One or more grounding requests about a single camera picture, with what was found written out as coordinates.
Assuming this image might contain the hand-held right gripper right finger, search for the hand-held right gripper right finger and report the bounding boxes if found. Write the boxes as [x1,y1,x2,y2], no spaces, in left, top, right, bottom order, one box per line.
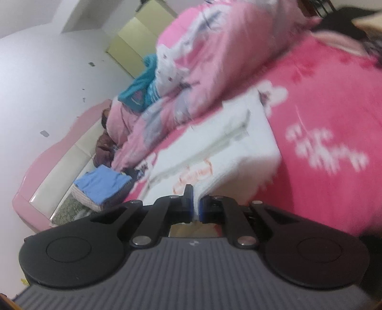
[199,196,297,249]

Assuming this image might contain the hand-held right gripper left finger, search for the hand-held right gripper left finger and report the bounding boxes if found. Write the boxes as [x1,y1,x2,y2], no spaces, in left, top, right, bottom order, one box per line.
[90,184,195,248]

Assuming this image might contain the white shirt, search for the white shirt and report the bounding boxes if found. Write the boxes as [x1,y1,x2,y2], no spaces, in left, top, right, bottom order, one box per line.
[143,88,283,222]

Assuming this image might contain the dark folded garment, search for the dark folded garment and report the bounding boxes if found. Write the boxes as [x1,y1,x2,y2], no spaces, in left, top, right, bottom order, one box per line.
[121,166,141,184]

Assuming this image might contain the blue folded garment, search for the blue folded garment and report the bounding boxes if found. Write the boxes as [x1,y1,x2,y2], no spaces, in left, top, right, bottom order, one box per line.
[73,165,133,207]

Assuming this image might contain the green patterned pillow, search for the green patterned pillow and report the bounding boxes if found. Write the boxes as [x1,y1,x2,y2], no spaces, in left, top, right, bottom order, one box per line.
[50,191,100,227]

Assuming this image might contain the teal patterned blanket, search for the teal patterned blanket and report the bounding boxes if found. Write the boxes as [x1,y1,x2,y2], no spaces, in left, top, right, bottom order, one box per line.
[118,54,159,113]

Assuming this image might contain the pink and cream headboard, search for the pink and cream headboard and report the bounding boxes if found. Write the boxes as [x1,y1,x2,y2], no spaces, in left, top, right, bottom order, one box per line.
[12,99,114,233]

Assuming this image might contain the pink floral bed sheet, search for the pink floral bed sheet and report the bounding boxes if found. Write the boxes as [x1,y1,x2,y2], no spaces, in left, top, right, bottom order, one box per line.
[113,35,382,239]

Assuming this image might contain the pink floral duvet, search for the pink floral duvet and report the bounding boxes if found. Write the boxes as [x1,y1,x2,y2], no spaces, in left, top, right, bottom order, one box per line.
[112,0,323,171]

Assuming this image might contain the pale yellow wardrobe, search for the pale yellow wardrobe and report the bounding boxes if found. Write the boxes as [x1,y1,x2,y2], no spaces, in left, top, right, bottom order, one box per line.
[105,0,180,80]

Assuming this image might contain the black garment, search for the black garment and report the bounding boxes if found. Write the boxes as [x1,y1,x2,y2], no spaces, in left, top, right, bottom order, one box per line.
[313,7,382,56]

